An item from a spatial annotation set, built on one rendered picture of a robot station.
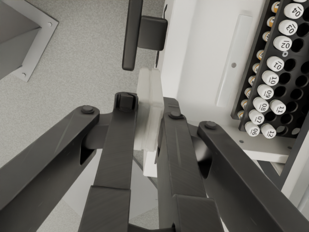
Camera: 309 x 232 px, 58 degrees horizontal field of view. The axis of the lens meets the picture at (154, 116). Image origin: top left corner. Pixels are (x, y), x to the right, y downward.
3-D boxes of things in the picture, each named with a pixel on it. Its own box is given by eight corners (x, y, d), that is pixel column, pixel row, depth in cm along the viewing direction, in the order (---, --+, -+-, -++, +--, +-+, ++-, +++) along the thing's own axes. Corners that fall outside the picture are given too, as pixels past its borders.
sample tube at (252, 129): (234, 116, 33) (246, 136, 29) (237, 107, 33) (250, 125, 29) (244, 118, 33) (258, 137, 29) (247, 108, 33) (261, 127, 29)
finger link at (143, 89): (143, 152, 16) (129, 150, 16) (144, 103, 22) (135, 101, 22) (151, 104, 15) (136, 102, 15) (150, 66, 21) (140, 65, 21)
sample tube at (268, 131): (248, 118, 33) (263, 138, 29) (252, 109, 33) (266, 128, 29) (258, 119, 34) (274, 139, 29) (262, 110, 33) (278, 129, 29)
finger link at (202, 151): (163, 133, 14) (222, 141, 14) (159, 95, 18) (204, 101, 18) (158, 159, 14) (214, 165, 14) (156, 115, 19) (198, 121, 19)
